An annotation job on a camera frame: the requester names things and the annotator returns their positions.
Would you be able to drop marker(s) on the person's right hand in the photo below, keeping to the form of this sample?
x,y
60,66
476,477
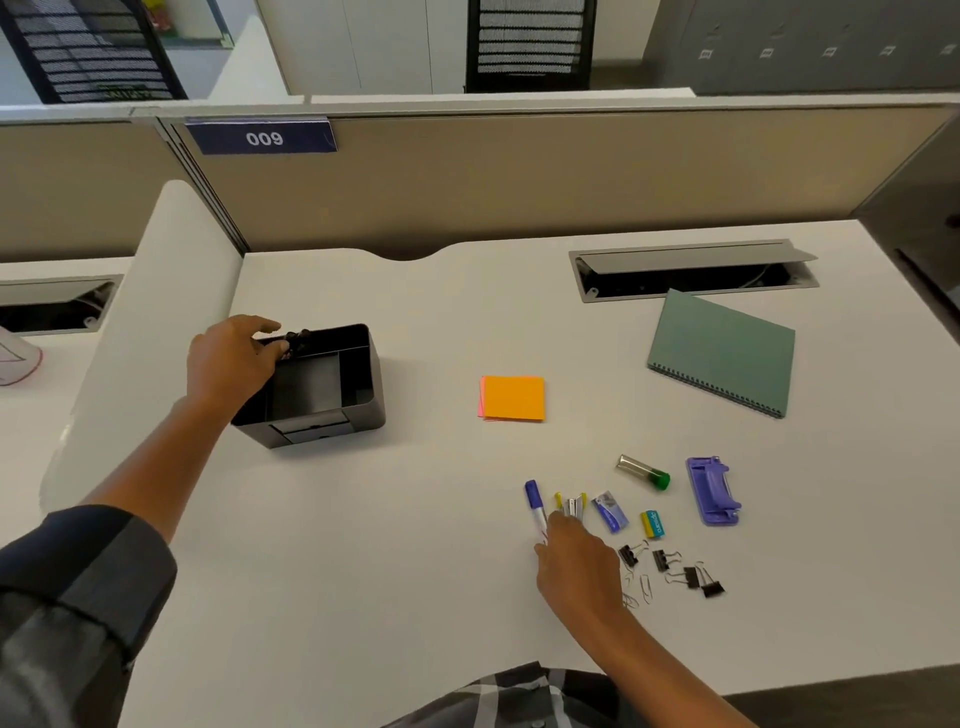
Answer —
x,y
581,574

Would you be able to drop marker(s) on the person's left hand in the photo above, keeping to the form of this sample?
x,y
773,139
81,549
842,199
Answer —
x,y
225,367

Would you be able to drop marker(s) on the person's right thumb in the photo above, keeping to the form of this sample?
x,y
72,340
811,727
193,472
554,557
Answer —
x,y
544,553

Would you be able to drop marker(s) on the person's left thumb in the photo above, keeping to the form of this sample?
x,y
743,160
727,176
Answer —
x,y
274,355

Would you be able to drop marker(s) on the black binder clip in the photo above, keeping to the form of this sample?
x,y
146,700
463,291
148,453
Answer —
x,y
628,556
711,586
691,577
296,343
661,561

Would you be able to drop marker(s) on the person's left forearm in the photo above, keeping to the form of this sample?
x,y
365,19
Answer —
x,y
161,469

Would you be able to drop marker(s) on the person's right forearm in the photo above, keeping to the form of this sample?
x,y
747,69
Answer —
x,y
667,675

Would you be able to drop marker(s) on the blue marker pen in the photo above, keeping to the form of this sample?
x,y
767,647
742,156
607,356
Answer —
x,y
535,501

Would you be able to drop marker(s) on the blue staples box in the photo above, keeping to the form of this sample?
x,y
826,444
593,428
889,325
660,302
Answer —
x,y
610,512

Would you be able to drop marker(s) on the black desk organizer box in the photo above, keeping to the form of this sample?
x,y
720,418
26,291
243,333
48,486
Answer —
x,y
352,390

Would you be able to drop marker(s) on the silver paper clip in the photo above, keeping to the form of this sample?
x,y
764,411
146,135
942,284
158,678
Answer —
x,y
628,596
646,589

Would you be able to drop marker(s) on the yellow and blue eraser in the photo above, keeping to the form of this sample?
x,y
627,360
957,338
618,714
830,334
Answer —
x,y
653,524

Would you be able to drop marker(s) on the white desk divider panel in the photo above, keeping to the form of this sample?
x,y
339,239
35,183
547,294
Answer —
x,y
165,322

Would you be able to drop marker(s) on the green capped glue stick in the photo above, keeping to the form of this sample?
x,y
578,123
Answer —
x,y
643,472

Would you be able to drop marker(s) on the orange sticky note pad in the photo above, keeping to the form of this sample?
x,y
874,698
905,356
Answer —
x,y
516,398

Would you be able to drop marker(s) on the pink sticky note pad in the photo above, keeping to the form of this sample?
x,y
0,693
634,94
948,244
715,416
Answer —
x,y
481,397

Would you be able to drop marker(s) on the purple hole punch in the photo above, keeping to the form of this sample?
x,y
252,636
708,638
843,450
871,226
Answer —
x,y
712,491

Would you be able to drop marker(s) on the blue desk number sign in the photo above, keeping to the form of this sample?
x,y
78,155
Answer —
x,y
262,138

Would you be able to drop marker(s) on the clear plastic container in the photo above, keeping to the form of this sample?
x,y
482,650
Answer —
x,y
16,358

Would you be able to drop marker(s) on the green spiral notebook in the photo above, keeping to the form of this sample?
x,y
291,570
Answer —
x,y
724,352

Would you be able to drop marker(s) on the dark plaid shirt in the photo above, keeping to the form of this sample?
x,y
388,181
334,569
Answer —
x,y
67,600

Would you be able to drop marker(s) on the white cabinet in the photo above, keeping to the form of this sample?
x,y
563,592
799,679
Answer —
x,y
360,45

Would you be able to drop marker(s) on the beige desk partition panel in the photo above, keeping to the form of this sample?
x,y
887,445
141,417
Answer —
x,y
562,172

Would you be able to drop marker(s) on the black mesh office chair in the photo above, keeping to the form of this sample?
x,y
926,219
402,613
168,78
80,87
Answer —
x,y
97,52
531,45

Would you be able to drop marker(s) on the grey metal lockers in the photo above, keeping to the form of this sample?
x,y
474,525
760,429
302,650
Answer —
x,y
802,45

